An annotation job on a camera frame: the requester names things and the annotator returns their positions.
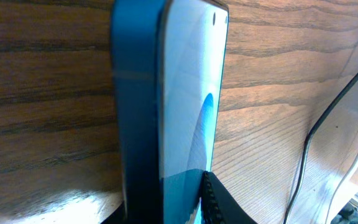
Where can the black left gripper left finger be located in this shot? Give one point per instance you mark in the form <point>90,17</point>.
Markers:
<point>117,217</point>

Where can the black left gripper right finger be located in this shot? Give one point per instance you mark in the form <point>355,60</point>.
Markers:
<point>217,204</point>

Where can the blue screen smartphone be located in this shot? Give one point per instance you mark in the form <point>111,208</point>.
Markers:
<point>167,64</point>

